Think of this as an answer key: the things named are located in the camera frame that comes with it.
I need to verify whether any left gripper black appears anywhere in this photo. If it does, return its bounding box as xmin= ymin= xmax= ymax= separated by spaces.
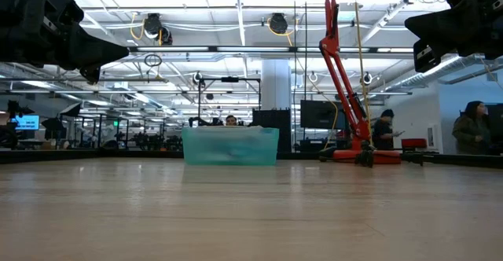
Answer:
xmin=21 ymin=0 xmax=130 ymax=85

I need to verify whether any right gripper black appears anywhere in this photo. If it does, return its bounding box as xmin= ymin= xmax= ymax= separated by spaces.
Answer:
xmin=404 ymin=0 xmax=503 ymax=73

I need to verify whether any small distant monitor screen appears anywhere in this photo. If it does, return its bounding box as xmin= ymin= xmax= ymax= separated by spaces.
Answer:
xmin=14 ymin=114 xmax=41 ymax=131

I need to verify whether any red desk lamp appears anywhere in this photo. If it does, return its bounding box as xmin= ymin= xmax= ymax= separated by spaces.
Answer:
xmin=318 ymin=0 xmax=402 ymax=166

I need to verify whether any red box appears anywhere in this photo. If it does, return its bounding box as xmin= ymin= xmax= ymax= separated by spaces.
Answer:
xmin=400 ymin=137 xmax=428 ymax=149

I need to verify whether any large black background monitor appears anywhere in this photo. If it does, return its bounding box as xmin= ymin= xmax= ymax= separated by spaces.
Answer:
xmin=300 ymin=99 xmax=350 ymax=131

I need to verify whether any teal translucent plastic bin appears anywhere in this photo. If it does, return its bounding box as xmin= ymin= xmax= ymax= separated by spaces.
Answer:
xmin=182 ymin=125 xmax=281 ymax=167

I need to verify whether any black background panel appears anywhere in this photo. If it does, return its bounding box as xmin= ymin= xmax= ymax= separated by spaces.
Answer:
xmin=252 ymin=108 xmax=292 ymax=154

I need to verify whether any silver ceiling duct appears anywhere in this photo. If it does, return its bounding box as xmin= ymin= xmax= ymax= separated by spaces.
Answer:
xmin=383 ymin=54 xmax=503 ymax=91

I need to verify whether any black ceiling cable reel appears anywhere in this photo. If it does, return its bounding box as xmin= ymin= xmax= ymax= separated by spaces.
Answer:
xmin=141 ymin=12 xmax=174 ymax=46
xmin=268 ymin=12 xmax=291 ymax=35

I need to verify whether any yellow hanging cable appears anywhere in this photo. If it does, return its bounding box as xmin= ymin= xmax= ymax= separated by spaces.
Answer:
xmin=353 ymin=0 xmax=373 ymax=146

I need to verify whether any black metal table frame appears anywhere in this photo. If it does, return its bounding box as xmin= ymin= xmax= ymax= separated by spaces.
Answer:
xmin=0 ymin=149 xmax=503 ymax=171

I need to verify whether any black background frame stand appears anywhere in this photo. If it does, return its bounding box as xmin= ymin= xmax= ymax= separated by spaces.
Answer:
xmin=197 ymin=76 xmax=263 ymax=129

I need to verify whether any black lamp power cord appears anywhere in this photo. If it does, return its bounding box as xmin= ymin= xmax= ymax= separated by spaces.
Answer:
xmin=354 ymin=142 xmax=438 ymax=168

